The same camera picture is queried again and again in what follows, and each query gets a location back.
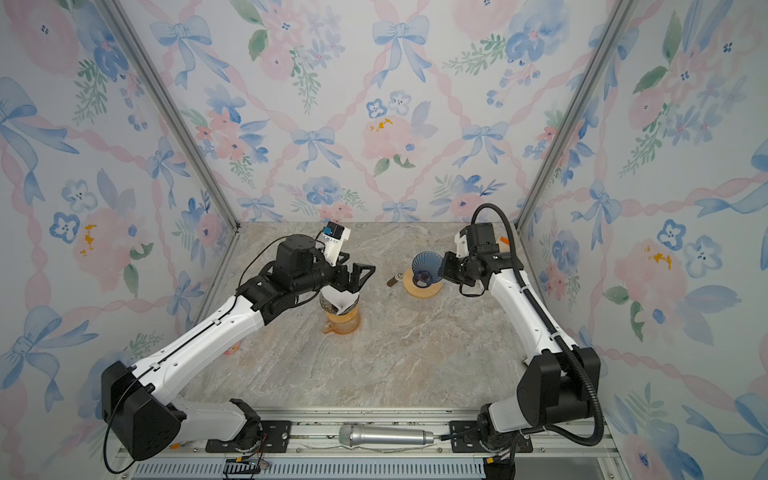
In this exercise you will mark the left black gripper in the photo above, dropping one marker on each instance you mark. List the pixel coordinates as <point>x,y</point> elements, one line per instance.
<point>355,283</point>

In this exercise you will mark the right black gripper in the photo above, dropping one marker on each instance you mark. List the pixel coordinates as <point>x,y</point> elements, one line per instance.
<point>447,269</point>

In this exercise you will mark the white paper coffee filter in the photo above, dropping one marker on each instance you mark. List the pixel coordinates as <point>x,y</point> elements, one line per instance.
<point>337,302</point>

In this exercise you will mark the orange glass carafe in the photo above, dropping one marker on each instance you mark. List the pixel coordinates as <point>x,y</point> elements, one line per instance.
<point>342,324</point>

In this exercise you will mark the blue glass dripper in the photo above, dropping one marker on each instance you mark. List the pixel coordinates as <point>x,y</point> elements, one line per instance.
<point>427,269</point>

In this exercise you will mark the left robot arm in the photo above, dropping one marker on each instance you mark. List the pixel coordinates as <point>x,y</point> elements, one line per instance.
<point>141,403</point>

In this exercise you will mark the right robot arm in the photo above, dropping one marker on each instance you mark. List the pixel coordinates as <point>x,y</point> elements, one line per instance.
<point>558,391</point>

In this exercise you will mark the pink cylindrical container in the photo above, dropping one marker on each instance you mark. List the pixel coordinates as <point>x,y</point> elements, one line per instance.
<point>233,349</point>

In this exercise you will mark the silver microphone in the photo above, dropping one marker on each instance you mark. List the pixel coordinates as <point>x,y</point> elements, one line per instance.
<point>352,435</point>

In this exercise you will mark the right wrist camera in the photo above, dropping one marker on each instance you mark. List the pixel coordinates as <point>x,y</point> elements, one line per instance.
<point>462,250</point>

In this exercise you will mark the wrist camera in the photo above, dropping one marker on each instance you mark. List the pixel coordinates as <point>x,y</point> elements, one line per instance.
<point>327,243</point>
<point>462,250</point>

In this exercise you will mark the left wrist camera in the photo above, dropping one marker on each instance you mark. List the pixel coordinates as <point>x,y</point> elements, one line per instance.
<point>327,243</point>

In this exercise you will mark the aluminium front rail frame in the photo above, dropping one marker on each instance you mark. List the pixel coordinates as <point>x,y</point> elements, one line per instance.
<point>314,452</point>

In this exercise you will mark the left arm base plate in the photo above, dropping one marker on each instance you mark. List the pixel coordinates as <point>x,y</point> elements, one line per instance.
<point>270,436</point>

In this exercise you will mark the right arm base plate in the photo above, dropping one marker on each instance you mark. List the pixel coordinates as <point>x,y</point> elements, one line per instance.
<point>470,437</point>

